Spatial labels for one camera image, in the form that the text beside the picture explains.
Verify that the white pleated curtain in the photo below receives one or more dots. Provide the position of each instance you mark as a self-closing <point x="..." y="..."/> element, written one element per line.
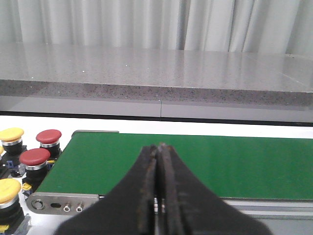
<point x="259" y="26"/>

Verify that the yellow mushroom push button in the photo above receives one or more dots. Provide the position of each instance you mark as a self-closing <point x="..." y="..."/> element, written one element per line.
<point x="13" y="221"/>
<point x="12" y="143"/>

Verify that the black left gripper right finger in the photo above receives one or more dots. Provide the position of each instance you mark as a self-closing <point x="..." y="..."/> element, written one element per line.
<point x="190" y="208"/>

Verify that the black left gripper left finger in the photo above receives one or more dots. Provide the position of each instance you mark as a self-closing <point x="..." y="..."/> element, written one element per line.
<point x="128" y="209"/>

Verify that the red mushroom push button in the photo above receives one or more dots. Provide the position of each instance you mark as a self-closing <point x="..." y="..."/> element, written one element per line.
<point x="35" y="161"/>
<point x="50" y="140"/>

